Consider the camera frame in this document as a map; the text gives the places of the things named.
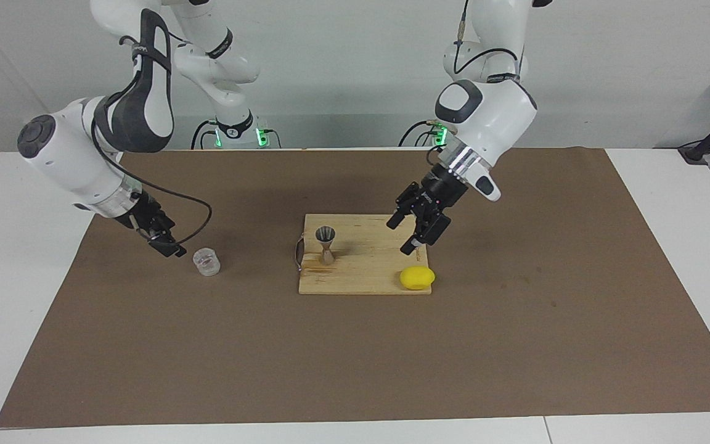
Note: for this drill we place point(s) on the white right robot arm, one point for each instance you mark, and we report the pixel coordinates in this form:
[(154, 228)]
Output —
[(65, 160)]

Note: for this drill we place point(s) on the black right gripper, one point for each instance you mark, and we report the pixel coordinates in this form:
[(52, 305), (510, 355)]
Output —
[(148, 216)]

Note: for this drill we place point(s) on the yellow lemon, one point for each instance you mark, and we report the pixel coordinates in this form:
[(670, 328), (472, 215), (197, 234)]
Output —
[(416, 278)]

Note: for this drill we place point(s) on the wooden cutting board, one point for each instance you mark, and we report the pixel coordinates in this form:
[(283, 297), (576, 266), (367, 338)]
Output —
[(361, 271)]

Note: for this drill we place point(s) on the steel jigger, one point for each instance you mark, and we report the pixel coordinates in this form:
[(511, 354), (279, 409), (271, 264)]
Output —
[(326, 254)]

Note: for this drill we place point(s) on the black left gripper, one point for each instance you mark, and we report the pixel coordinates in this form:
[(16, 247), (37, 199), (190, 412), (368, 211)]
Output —
[(435, 203)]

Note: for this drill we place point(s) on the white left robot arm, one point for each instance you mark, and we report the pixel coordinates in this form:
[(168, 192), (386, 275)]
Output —
[(497, 117)]

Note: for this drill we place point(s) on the brown table mat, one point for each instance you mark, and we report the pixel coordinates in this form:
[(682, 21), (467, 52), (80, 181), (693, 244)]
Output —
[(207, 357)]

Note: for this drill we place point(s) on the clear glass cup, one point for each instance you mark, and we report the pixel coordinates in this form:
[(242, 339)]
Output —
[(206, 262)]

